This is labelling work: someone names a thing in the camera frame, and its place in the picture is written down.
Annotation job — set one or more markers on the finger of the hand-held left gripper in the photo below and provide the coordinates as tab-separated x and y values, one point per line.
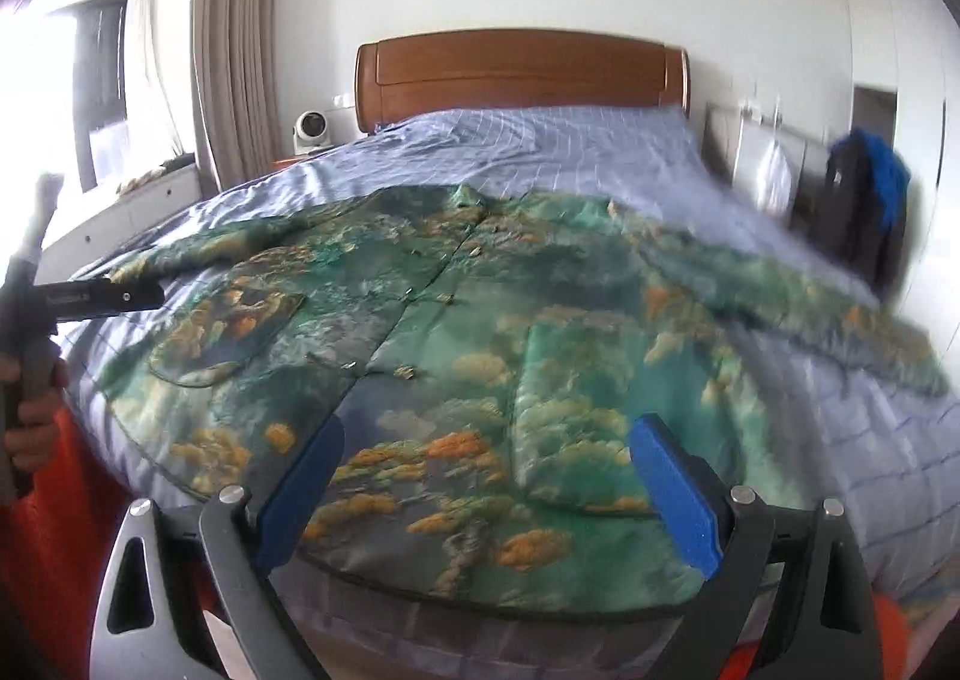
105	296

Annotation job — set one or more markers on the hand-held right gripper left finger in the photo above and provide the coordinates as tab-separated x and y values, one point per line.
300	492

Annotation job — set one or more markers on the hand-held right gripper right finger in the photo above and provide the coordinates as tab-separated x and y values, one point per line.
675	492

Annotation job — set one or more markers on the green printed jacket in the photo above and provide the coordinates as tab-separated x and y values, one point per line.
450	350

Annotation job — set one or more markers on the person's left hand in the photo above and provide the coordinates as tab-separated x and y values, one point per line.
37	425

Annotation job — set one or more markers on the white window bench drawers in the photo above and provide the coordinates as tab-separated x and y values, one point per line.
150	200

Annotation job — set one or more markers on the person's orange pants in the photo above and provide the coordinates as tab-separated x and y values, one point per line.
60	537

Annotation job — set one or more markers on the window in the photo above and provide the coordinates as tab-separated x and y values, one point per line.
105	65

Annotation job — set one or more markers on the wooden nightstand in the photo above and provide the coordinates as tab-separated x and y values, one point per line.
292	159

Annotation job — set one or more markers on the white desk fan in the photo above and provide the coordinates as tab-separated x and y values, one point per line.
311	131

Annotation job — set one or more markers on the beige curtain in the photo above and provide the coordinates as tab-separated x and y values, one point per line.
236	50

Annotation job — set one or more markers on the black and blue backpack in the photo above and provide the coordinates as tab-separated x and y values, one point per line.
855	215

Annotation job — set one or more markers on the white plastic bag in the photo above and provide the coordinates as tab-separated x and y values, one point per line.
769	173

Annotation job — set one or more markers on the grey side table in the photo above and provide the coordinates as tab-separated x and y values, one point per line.
721	140

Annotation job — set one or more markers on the wooden headboard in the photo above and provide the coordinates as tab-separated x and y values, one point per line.
517	72

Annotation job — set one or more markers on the white drawer cabinet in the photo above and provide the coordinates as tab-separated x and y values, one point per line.
915	50

